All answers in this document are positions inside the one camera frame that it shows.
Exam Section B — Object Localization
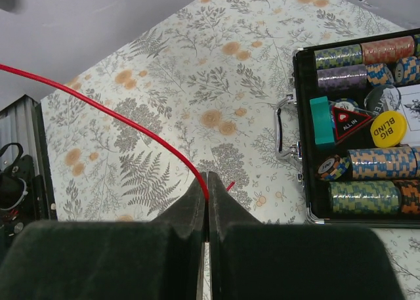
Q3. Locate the teal block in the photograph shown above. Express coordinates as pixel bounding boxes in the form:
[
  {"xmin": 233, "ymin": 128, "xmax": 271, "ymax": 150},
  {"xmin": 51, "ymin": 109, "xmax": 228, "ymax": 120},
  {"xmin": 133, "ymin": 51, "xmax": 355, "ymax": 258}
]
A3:
[{"xmin": 310, "ymin": 96, "xmax": 335, "ymax": 149}]

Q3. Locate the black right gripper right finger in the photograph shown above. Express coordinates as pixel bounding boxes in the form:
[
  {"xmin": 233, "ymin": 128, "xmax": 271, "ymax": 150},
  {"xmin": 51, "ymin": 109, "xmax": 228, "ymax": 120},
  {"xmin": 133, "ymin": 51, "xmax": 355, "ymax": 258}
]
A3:
[{"xmin": 207, "ymin": 172, "xmax": 404, "ymax": 299}]

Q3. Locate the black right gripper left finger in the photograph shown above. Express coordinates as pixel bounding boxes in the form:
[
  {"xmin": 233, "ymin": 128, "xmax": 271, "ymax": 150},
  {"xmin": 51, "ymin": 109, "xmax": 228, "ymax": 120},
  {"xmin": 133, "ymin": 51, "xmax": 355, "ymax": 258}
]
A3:
[{"xmin": 1, "ymin": 181, "xmax": 207, "ymax": 299}]

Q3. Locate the white card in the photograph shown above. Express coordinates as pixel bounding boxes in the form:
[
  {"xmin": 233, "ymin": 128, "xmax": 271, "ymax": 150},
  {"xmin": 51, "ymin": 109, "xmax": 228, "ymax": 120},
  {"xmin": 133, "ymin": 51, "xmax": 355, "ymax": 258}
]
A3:
[{"xmin": 398, "ymin": 85, "xmax": 419, "ymax": 131}]

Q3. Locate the black poker chip case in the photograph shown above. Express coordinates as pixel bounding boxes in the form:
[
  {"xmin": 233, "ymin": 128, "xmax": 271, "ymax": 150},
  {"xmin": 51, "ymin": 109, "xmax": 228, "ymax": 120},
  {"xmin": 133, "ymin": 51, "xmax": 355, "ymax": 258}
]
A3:
[{"xmin": 276, "ymin": 29, "xmax": 419, "ymax": 228}]

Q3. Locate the yellow dealer button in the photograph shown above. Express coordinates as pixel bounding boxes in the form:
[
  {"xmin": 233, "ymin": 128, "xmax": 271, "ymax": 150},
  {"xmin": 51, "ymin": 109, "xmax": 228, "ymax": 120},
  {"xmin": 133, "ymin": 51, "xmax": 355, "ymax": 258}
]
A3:
[{"xmin": 370, "ymin": 111, "xmax": 408, "ymax": 148}]

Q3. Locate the red wire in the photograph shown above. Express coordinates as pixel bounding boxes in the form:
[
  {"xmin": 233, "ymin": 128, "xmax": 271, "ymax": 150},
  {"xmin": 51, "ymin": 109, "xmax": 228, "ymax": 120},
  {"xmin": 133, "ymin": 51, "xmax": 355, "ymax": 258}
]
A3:
[{"xmin": 0, "ymin": 63, "xmax": 236, "ymax": 203}]

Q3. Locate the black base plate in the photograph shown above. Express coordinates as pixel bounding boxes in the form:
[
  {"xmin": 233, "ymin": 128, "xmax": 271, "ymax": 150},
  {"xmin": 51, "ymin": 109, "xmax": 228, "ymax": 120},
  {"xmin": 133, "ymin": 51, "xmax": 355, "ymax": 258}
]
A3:
[{"xmin": 33, "ymin": 102, "xmax": 58, "ymax": 221}]

